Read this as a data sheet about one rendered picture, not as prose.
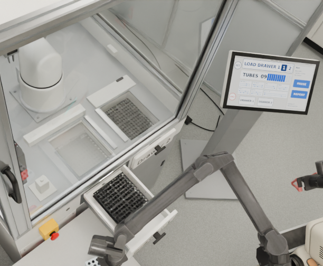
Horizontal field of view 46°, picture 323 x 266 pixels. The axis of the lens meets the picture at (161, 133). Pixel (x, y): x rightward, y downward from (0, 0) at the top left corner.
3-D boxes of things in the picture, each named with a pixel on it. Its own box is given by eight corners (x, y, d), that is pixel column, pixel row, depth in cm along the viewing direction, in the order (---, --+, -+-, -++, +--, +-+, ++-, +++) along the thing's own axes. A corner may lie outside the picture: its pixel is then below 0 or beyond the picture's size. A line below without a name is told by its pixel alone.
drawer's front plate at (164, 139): (171, 140, 209) (176, 129, 200) (132, 170, 194) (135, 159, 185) (169, 138, 209) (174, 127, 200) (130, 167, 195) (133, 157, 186)
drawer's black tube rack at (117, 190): (151, 210, 183) (153, 205, 177) (123, 234, 174) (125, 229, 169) (120, 177, 189) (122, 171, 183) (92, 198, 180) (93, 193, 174)
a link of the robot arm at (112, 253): (123, 260, 134) (127, 244, 137) (104, 255, 133) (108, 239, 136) (120, 265, 139) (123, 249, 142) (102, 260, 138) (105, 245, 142)
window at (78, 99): (176, 117, 196) (250, -59, 117) (29, 221, 153) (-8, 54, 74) (175, 116, 196) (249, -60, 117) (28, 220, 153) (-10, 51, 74)
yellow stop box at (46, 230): (59, 231, 168) (59, 226, 162) (46, 242, 165) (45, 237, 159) (53, 222, 170) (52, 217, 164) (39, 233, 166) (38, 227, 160)
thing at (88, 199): (168, 218, 183) (171, 213, 178) (128, 253, 170) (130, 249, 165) (114, 159, 193) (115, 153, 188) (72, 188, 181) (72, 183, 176)
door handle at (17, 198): (25, 203, 120) (19, 177, 104) (17, 208, 118) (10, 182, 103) (16, 192, 121) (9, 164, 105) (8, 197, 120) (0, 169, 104)
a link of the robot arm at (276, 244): (229, 145, 131) (222, 141, 141) (196, 166, 131) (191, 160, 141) (291, 248, 138) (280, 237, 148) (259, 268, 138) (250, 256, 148)
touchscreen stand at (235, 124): (241, 200, 292) (313, 128, 208) (184, 199, 282) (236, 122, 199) (231, 143, 318) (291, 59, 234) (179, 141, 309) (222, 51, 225)
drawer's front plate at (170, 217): (172, 219, 184) (178, 211, 175) (127, 260, 170) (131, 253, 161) (170, 217, 185) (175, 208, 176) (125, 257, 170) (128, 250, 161)
